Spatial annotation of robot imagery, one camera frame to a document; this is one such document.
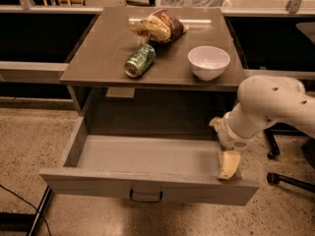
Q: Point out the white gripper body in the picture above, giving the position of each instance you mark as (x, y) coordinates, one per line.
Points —
(231, 138)

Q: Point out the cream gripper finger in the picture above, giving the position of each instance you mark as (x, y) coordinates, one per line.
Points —
(215, 123)
(229, 162)

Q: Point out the grey top drawer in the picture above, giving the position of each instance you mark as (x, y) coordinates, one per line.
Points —
(174, 162)

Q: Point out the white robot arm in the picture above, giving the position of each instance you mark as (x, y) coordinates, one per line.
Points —
(262, 102)

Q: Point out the grey drawer cabinet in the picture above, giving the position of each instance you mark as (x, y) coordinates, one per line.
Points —
(168, 100)

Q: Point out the black chair leg upper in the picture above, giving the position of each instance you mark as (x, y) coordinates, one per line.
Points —
(278, 129)

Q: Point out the black chair leg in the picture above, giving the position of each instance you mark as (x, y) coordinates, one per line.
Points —
(278, 129)
(275, 179)

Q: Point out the black chair leg lower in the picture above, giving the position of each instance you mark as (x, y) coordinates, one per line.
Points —
(275, 179)

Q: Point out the white bowl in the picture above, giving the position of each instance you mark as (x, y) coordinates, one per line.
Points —
(208, 62)

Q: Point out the green soda can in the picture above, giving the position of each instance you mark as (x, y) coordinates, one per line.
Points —
(140, 61)

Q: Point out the brown chip bag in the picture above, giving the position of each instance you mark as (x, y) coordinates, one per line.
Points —
(160, 26)

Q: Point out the grey metal railing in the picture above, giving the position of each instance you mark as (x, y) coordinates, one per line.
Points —
(29, 68)

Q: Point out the black stand leg left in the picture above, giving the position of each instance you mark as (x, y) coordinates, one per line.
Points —
(26, 222)

